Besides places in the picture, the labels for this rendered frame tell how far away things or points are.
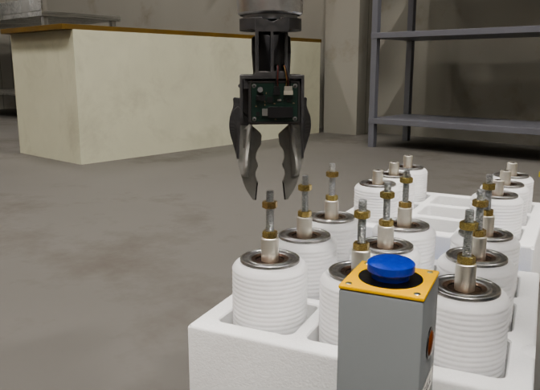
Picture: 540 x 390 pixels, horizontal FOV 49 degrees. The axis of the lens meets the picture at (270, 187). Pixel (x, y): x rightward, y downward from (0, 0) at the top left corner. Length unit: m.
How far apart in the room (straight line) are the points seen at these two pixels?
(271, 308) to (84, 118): 2.56
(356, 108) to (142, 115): 1.73
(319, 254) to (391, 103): 3.79
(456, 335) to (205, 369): 0.30
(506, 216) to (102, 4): 6.40
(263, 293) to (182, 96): 2.91
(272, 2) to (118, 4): 6.32
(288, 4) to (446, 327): 0.38
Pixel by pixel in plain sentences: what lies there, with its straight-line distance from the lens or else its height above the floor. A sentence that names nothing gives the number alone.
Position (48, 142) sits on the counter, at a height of 0.09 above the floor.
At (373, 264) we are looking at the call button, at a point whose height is 0.33.
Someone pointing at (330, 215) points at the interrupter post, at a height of 0.26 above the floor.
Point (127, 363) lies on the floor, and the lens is 1.07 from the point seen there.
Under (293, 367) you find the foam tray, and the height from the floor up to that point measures 0.16.
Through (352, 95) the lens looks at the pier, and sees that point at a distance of 4.46.
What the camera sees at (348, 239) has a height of 0.23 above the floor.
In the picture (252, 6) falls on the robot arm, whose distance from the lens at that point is 0.67.
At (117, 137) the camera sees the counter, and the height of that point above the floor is 0.12.
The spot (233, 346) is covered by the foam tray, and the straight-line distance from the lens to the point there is 0.73.
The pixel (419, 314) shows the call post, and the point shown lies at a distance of 0.48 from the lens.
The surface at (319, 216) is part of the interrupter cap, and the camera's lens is 0.96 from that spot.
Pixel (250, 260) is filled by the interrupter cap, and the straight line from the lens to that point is 0.74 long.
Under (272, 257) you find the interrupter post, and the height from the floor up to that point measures 0.26.
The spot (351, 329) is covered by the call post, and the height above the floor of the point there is 0.28.
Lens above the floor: 0.49
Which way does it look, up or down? 11 degrees down
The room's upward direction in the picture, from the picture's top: straight up
